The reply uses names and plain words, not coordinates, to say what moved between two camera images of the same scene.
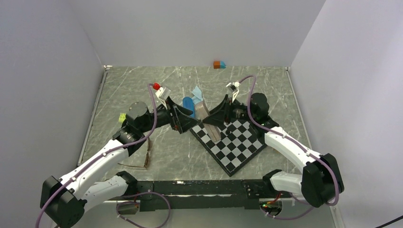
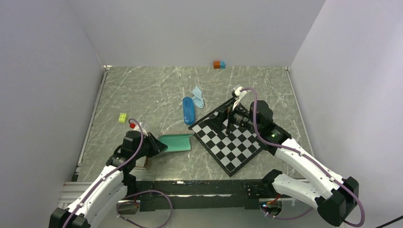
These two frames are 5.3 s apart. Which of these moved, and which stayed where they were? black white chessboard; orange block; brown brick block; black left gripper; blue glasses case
Moved: brown brick block; black left gripper
Stayed: blue glasses case; orange block; black white chessboard
